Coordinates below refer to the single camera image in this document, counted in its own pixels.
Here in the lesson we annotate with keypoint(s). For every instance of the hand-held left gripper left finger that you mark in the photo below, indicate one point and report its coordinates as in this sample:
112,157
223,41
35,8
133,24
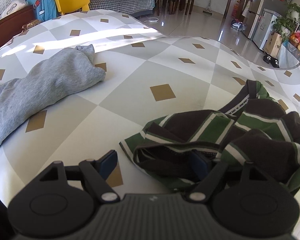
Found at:
108,163

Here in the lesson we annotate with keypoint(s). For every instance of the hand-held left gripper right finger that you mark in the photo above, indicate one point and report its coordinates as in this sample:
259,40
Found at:
200,165

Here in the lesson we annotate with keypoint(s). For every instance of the green brown striped shirt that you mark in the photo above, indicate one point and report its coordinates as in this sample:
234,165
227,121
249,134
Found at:
215,130

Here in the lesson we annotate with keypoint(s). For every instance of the diamond patterned tablecloth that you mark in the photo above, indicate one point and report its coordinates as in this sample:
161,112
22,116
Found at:
165,67

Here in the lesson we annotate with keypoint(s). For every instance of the grey sweatshirt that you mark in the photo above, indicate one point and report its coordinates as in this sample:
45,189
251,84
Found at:
40,85

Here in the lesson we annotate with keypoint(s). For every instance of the black slipper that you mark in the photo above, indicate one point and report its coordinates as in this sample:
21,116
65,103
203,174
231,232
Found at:
267,58
275,63

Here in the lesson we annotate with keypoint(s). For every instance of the pale covered side table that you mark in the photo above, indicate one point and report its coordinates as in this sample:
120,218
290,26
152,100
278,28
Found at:
290,56

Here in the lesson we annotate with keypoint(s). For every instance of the cardboard box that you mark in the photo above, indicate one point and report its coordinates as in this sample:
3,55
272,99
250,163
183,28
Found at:
273,43

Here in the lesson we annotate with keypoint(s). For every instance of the plastic bag on floor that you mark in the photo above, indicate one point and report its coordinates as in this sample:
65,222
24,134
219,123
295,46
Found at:
237,25

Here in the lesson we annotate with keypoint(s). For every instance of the white power strip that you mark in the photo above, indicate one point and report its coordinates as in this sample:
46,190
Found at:
152,19

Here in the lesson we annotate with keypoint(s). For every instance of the white chest freezer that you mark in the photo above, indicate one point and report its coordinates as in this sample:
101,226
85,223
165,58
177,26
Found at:
265,27

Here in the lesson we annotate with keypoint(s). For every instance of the fruit basket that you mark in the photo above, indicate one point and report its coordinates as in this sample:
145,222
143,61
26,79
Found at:
298,42

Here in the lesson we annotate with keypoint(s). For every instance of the brown snack wrapper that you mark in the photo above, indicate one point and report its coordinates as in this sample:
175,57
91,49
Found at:
31,24

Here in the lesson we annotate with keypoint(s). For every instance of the houndstooth covered sofa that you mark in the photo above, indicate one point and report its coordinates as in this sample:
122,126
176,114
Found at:
120,2

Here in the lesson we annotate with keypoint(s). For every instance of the brown wooden cabinet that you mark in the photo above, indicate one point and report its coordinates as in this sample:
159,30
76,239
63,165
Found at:
10,25

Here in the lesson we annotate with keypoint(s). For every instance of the silver refrigerator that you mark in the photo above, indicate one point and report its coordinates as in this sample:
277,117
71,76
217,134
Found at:
260,5

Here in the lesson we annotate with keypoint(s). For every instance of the blue cartoon print blanket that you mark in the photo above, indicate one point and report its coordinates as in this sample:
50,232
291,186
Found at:
45,2

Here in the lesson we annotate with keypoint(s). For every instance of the green potted plant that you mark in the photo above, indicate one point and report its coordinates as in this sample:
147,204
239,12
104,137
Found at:
292,15

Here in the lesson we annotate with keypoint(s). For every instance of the white bag with loop print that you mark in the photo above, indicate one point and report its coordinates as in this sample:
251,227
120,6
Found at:
12,7

